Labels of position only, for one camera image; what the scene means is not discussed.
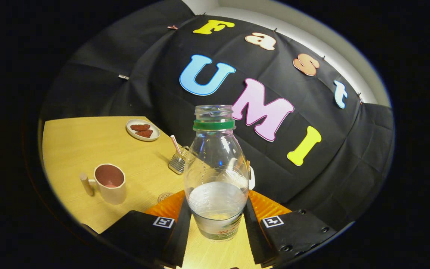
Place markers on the clear plastic juice bottle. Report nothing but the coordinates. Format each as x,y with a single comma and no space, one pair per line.
217,209

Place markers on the brown sausage piece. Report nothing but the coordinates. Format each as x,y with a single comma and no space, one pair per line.
140,127
145,133

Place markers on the black backdrop cloth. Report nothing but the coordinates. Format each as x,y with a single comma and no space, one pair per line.
330,179

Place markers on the white round plate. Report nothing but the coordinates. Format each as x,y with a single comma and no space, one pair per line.
155,129

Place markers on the silver clip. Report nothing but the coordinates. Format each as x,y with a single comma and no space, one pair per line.
124,77

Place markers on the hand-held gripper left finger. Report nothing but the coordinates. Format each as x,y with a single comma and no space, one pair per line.
179,239

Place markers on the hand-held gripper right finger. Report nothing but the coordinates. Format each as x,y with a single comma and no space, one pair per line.
254,239

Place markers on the white toaster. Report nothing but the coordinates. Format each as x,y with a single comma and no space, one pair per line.
252,181

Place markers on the wooden table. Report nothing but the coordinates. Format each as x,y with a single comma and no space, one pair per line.
88,142

